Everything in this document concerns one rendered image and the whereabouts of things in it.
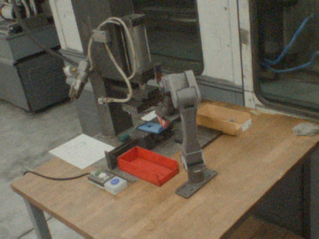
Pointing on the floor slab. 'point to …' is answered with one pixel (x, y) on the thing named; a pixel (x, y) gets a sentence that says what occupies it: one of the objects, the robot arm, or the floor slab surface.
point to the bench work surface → (171, 225)
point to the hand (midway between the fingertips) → (164, 126)
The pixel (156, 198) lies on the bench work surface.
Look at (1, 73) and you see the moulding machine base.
